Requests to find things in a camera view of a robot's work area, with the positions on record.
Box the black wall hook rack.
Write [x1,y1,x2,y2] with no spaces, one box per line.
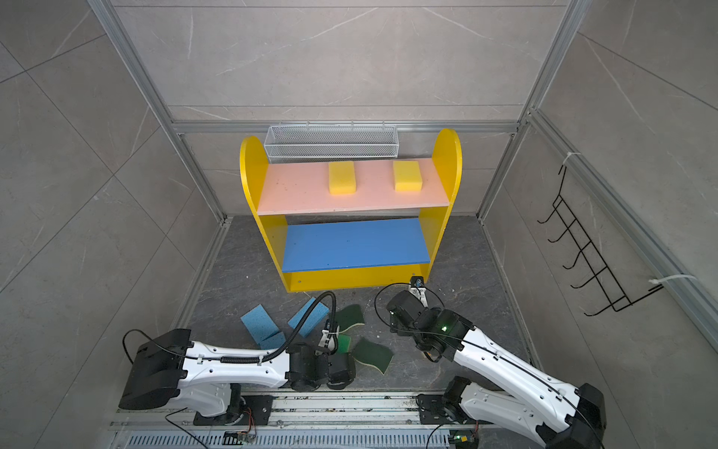
[537,166,665,317]

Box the blue sponge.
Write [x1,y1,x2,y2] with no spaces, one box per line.
[259,331,286,351]
[240,305,280,344]
[287,296,331,339]

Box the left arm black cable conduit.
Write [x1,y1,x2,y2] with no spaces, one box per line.
[221,290,338,365]

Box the bright green sponge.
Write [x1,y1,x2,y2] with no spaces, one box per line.
[337,334,352,354]

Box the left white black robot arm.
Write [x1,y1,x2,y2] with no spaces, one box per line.
[119,329,355,426]

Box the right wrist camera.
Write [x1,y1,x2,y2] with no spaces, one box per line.
[409,276,426,299]

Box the pink upper shelf board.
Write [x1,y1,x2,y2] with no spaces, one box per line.
[258,158,449,215]

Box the blue sponge middle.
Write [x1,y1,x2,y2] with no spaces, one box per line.
[287,296,331,339]

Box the dark green scourer sponge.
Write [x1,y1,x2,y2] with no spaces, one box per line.
[352,338,394,374]
[336,304,365,333]

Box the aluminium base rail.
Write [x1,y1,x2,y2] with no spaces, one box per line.
[108,385,549,448]

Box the blue sponge lower left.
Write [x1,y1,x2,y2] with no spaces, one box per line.
[259,331,286,351]

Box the yellow sponge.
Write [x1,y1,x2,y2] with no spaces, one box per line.
[328,161,357,196]
[393,160,424,192]

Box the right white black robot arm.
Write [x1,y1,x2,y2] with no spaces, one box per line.
[386,290,607,448]

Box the dark green scourer sponge upper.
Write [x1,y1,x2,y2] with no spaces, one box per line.
[336,304,365,333]

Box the white wire mesh basket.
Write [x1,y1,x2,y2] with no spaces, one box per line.
[264,125,399,163]

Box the dark green scourer sponge lower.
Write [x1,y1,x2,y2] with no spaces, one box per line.
[352,338,394,374]

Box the yellow shelf unit frame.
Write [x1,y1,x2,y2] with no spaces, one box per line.
[239,129,463,292]

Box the blue sponge far left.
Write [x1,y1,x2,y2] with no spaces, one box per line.
[240,305,280,344]

